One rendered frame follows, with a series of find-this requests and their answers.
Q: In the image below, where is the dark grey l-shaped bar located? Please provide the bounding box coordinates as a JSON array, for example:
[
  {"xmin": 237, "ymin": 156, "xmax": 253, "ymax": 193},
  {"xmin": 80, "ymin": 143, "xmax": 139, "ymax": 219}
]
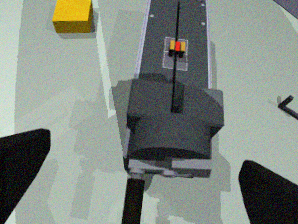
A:
[{"xmin": 278, "ymin": 95, "xmax": 298, "ymax": 120}]

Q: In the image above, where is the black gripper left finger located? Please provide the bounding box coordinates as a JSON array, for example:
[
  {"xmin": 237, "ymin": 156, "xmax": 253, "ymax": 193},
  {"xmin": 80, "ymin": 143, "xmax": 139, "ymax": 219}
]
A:
[{"xmin": 0, "ymin": 129, "xmax": 51, "ymax": 224}]

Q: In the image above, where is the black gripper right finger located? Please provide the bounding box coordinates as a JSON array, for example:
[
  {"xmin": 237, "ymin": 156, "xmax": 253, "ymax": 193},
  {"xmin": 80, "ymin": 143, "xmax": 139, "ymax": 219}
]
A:
[{"xmin": 238, "ymin": 160, "xmax": 298, "ymax": 224}]

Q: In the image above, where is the yellow block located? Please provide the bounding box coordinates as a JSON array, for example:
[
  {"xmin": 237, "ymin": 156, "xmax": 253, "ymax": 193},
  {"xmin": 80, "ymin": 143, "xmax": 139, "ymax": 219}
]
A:
[{"xmin": 52, "ymin": 0, "xmax": 93, "ymax": 34}]

